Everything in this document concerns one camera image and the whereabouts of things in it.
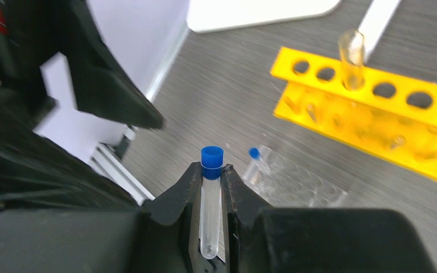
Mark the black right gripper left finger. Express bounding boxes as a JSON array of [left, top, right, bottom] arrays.
[[0, 163, 201, 272]]

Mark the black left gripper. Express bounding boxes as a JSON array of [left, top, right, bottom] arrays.
[[0, 1, 164, 129]]

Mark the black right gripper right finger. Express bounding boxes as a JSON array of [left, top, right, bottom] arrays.
[[221, 164, 436, 272]]

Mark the blue-capped small test tube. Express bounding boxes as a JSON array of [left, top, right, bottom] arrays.
[[242, 145, 272, 185]]

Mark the large clear glass test tube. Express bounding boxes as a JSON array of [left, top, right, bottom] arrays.
[[338, 29, 365, 90]]

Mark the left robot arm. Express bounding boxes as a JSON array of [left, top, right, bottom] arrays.
[[0, 1, 164, 212]]

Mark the clear acrylic tube rack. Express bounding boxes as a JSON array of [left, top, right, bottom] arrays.
[[246, 149, 348, 208]]

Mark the white plastic lid tray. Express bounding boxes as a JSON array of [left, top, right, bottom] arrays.
[[187, 0, 341, 33]]

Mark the yellow plastic test tube rack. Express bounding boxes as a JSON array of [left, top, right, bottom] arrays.
[[270, 47, 437, 181]]

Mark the left metal rack pole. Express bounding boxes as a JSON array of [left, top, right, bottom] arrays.
[[353, 0, 401, 64]]

